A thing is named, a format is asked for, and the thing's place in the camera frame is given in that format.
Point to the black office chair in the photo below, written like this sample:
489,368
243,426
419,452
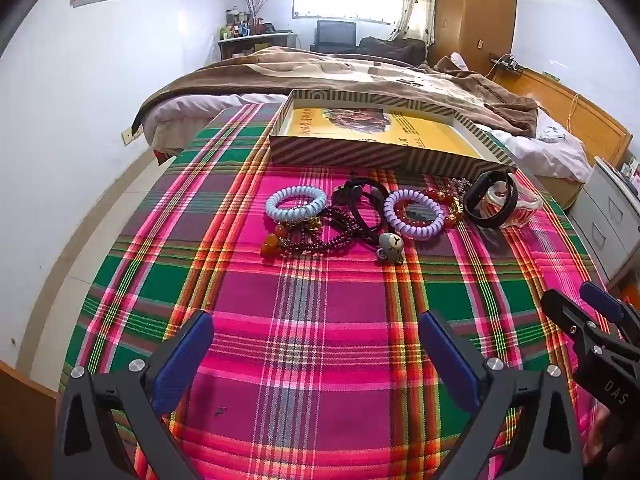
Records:
335,34

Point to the window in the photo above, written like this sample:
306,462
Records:
345,0

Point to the clear hair claw clip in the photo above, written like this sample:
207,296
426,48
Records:
525,211

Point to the wooden wardrobe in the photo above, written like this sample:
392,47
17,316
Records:
475,10

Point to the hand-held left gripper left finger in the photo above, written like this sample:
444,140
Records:
182,360

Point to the dark wooden desk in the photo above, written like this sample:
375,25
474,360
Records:
235,50

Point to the grey drawer cabinet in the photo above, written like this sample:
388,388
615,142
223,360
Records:
600,220

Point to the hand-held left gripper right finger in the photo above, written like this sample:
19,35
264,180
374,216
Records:
447,360

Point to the patterned curtain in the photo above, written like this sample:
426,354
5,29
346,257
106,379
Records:
415,0

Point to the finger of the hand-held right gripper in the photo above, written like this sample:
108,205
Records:
565,315
605,300

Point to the dark cloth pile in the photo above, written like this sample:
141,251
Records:
390,49

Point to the bottles and clutter on desk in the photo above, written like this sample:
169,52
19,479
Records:
235,27

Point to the vase of pink branches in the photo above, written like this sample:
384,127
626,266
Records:
255,0

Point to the wall socket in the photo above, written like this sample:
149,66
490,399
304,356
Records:
130,136

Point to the black wristband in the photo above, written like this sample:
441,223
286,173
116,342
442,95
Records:
472,206

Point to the brown patterned blanket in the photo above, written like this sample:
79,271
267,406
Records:
300,70

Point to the white floral bed sheet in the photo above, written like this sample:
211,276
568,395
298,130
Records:
550,155

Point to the wooden bed headboard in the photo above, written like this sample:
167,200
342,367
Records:
590,115

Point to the pink rhinestone hair clip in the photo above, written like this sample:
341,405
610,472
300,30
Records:
459,187

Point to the wooden furniture edge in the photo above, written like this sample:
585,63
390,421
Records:
20,425

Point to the grey bell charm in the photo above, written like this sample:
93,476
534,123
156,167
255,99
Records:
390,248

